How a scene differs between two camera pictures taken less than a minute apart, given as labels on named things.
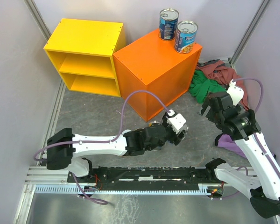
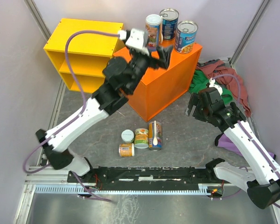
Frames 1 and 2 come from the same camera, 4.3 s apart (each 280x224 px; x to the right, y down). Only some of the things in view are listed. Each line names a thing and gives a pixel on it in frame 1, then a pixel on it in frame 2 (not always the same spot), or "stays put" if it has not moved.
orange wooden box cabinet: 151,64 stays put
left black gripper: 175,139 to 163,62
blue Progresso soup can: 185,37 stays put
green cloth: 201,87 stays put
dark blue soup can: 168,18 stays put
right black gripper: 204,106 to 195,100
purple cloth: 226,141 stays put
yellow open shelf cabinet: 81,52 stays put
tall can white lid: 182,134 to 152,23
